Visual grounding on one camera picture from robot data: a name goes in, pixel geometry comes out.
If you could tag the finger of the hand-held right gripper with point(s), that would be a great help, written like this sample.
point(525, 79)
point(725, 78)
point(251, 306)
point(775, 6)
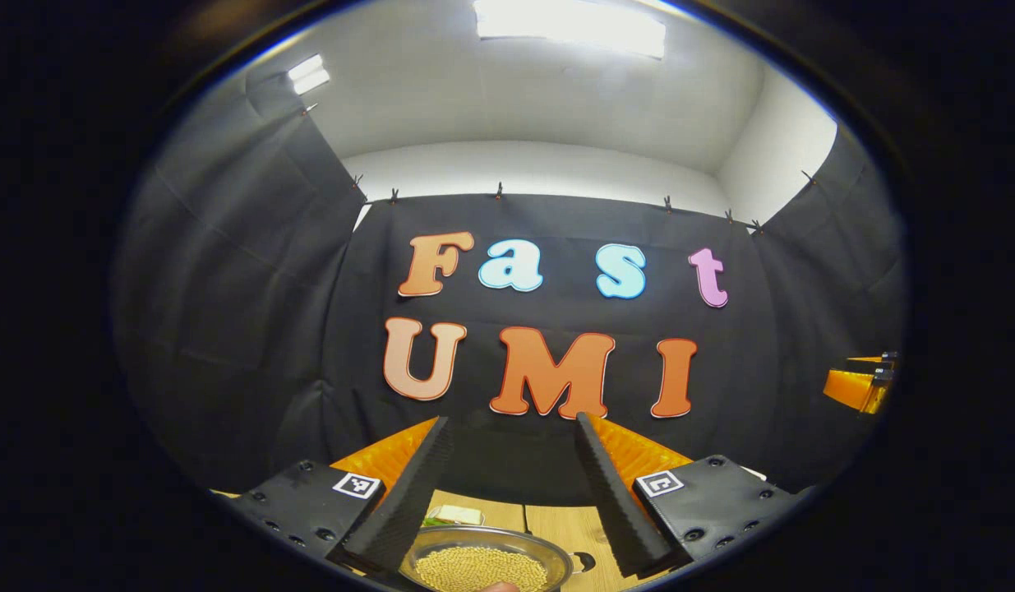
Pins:
point(852, 389)
point(873, 358)

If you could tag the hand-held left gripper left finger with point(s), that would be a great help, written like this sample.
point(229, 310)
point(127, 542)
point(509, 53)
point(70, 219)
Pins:
point(408, 493)

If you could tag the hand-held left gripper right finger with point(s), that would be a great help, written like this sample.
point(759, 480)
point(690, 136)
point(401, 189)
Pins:
point(610, 493)

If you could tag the sandwich with lettuce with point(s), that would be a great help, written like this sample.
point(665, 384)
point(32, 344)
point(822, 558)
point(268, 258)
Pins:
point(454, 515)

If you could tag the small ceiling light panel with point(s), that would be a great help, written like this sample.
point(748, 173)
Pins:
point(308, 74)

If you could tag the large ceiling light panel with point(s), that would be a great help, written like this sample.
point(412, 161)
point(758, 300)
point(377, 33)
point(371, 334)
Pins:
point(569, 25)

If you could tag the row of black cloth clips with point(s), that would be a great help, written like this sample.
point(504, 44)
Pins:
point(499, 191)

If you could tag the steel pot with soybeans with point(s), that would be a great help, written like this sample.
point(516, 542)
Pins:
point(482, 567)

